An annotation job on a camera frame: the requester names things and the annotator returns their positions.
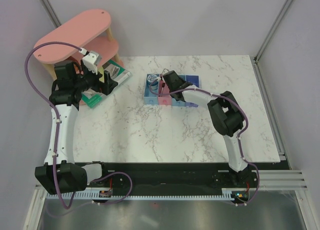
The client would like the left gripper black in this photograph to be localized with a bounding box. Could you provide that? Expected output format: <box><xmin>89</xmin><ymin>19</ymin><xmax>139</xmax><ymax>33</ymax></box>
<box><xmin>73</xmin><ymin>60</ymin><xmax>118</xmax><ymax>95</ymax></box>

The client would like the pale yellow cylinder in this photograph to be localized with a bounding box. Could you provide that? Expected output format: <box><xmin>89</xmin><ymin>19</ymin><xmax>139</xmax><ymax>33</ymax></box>
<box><xmin>98</xmin><ymin>67</ymin><xmax>105</xmax><ymax>82</ymax></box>

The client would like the blue tape roll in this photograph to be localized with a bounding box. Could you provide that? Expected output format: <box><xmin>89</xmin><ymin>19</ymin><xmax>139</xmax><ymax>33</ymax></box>
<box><xmin>146</xmin><ymin>74</ymin><xmax>159</xmax><ymax>90</ymax></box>

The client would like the white blue pen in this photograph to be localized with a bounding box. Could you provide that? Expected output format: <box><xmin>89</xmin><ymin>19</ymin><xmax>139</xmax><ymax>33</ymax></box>
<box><xmin>158</xmin><ymin>83</ymin><xmax>166</xmax><ymax>95</ymax></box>

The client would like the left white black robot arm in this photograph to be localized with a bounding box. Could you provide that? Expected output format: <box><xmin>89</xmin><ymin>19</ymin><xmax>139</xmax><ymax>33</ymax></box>
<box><xmin>35</xmin><ymin>60</ymin><xmax>118</xmax><ymax>195</ymax></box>

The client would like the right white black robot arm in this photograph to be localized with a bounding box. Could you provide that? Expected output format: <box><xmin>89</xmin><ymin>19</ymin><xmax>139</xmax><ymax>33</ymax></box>
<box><xmin>160</xmin><ymin>70</ymin><xmax>250</xmax><ymax>187</ymax></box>

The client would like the green spiral notebook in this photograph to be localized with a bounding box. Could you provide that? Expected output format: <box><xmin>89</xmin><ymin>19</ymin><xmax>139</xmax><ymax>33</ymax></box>
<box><xmin>80</xmin><ymin>60</ymin><xmax>132</xmax><ymax>108</ymax></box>

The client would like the light blue left bin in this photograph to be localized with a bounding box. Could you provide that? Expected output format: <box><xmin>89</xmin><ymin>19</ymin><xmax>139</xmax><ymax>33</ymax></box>
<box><xmin>144</xmin><ymin>78</ymin><xmax>159</xmax><ymax>105</ymax></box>

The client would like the light blue bin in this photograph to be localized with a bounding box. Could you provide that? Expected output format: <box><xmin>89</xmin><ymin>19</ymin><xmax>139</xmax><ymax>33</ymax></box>
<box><xmin>144</xmin><ymin>78</ymin><xmax>159</xmax><ymax>105</ymax></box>
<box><xmin>171</xmin><ymin>75</ymin><xmax>186</xmax><ymax>107</ymax></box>

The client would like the pink bin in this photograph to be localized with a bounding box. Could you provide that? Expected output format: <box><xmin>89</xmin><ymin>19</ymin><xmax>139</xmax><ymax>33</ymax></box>
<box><xmin>157</xmin><ymin>80</ymin><xmax>172</xmax><ymax>106</ymax></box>

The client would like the pink three-tier wooden shelf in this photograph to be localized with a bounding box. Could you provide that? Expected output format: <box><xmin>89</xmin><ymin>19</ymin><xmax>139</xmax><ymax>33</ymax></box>
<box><xmin>33</xmin><ymin>9</ymin><xmax>124</xmax><ymax>80</ymax></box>

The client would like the light blue middle bin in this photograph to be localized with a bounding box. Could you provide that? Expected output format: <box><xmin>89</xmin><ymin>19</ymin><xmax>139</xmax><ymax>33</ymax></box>
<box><xmin>171</xmin><ymin>75</ymin><xmax>186</xmax><ymax>107</ymax></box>

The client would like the purple blue bin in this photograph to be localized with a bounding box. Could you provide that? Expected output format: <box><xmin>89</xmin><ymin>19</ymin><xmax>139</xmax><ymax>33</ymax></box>
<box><xmin>185</xmin><ymin>75</ymin><xmax>200</xmax><ymax>107</ymax></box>

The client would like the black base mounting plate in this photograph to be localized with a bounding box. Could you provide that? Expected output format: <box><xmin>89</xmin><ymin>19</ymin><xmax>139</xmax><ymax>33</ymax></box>
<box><xmin>84</xmin><ymin>162</ymin><xmax>260</xmax><ymax>197</ymax></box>

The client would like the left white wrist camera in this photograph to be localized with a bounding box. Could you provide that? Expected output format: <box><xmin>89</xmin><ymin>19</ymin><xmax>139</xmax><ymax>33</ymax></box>
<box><xmin>82</xmin><ymin>51</ymin><xmax>102</xmax><ymax>75</ymax></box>

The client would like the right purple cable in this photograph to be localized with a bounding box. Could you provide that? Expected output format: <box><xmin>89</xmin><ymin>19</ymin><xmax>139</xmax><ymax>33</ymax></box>
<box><xmin>148</xmin><ymin>77</ymin><xmax>261</xmax><ymax>207</ymax></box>

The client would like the purple cable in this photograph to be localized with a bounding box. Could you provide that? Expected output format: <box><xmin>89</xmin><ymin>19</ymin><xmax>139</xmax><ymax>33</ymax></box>
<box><xmin>148</xmin><ymin>77</ymin><xmax>261</xmax><ymax>207</ymax></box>
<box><xmin>23</xmin><ymin>41</ymin><xmax>133</xmax><ymax>218</ymax></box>

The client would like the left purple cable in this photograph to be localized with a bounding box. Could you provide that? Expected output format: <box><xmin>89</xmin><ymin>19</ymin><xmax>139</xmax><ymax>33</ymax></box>
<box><xmin>23</xmin><ymin>41</ymin><xmax>133</xmax><ymax>218</ymax></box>

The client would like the left white cable duct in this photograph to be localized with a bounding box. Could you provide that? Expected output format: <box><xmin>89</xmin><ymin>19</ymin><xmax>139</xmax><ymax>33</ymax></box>
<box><xmin>46</xmin><ymin>188</ymin><xmax>113</xmax><ymax>199</ymax></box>

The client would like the white cable duct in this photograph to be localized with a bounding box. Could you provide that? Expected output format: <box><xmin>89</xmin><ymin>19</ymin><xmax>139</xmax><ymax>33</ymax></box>
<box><xmin>46</xmin><ymin>188</ymin><xmax>113</xmax><ymax>199</ymax></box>
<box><xmin>221</xmin><ymin>188</ymin><xmax>235</xmax><ymax>201</ymax></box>

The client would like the right white cable duct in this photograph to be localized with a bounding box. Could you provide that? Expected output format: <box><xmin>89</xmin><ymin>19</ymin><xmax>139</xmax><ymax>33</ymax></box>
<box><xmin>221</xmin><ymin>188</ymin><xmax>235</xmax><ymax>201</ymax></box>

